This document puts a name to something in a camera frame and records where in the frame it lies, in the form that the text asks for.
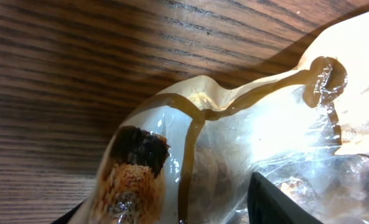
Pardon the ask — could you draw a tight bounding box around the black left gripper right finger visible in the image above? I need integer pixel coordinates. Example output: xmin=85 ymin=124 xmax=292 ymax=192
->
xmin=247 ymin=172 xmax=322 ymax=224

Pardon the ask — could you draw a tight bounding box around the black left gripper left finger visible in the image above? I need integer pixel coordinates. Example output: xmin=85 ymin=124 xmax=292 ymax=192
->
xmin=51 ymin=202 xmax=83 ymax=224

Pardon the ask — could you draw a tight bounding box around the brown pantree snack bag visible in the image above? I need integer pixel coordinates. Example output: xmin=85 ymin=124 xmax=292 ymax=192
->
xmin=70 ymin=12 xmax=369 ymax=223

